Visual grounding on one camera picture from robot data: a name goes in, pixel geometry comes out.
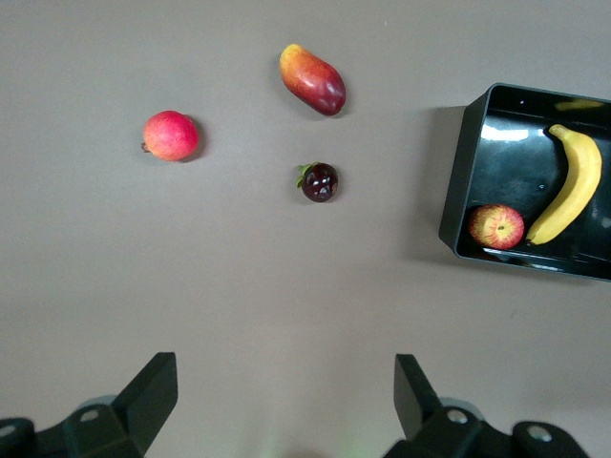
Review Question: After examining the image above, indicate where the red pomegranate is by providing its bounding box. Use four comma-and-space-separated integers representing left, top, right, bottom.
140, 110, 200, 162

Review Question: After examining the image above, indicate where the black plastic box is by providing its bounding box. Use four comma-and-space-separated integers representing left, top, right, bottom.
437, 82, 611, 282

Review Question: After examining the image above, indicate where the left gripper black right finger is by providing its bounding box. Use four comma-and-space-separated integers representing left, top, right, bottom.
384, 353, 589, 458

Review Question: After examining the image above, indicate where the red yellow mango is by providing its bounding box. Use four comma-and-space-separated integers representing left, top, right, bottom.
279, 43, 348, 117

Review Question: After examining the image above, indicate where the dark purple mangosteen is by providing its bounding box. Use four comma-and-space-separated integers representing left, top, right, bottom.
295, 161, 340, 203

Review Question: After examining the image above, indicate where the red yellow apple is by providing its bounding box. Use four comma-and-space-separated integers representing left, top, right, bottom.
466, 203, 526, 251

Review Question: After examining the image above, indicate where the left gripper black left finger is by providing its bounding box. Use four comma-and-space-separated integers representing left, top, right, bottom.
0, 351, 179, 458

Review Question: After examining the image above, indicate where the yellow banana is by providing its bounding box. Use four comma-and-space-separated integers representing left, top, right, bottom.
524, 123, 603, 247

